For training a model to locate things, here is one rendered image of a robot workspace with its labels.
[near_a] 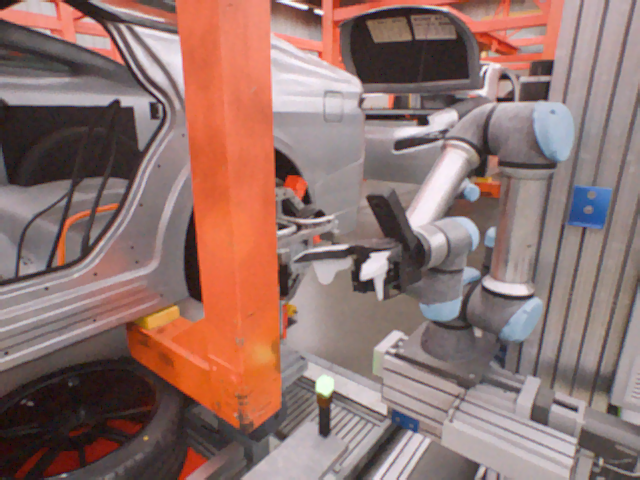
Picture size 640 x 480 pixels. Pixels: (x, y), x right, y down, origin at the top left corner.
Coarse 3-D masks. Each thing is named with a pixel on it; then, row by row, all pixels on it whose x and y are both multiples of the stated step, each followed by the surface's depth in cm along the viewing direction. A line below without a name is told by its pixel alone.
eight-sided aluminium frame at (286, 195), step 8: (280, 192) 176; (288, 192) 180; (288, 200) 184; (296, 200) 186; (296, 208) 188; (296, 216) 196; (304, 240) 203; (312, 240) 201; (312, 248) 202; (304, 272) 201; (296, 280) 197; (296, 288) 198
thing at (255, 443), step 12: (276, 420) 158; (216, 432) 177; (228, 432) 167; (240, 432) 161; (252, 432) 155; (264, 432) 155; (228, 444) 169; (240, 444) 163; (252, 444) 158; (264, 444) 164; (252, 456) 160; (264, 456) 166
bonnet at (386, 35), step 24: (360, 24) 432; (384, 24) 420; (408, 24) 409; (432, 24) 397; (456, 24) 383; (360, 48) 465; (384, 48) 451; (408, 48) 436; (432, 48) 423; (456, 48) 409; (360, 72) 492; (384, 72) 475; (408, 72) 459; (432, 72) 443; (456, 72) 428; (480, 72) 413
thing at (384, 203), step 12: (372, 192) 63; (384, 192) 61; (396, 192) 62; (372, 204) 64; (384, 204) 62; (396, 204) 62; (384, 216) 64; (396, 216) 62; (384, 228) 66; (396, 228) 64; (408, 228) 65; (408, 240) 65
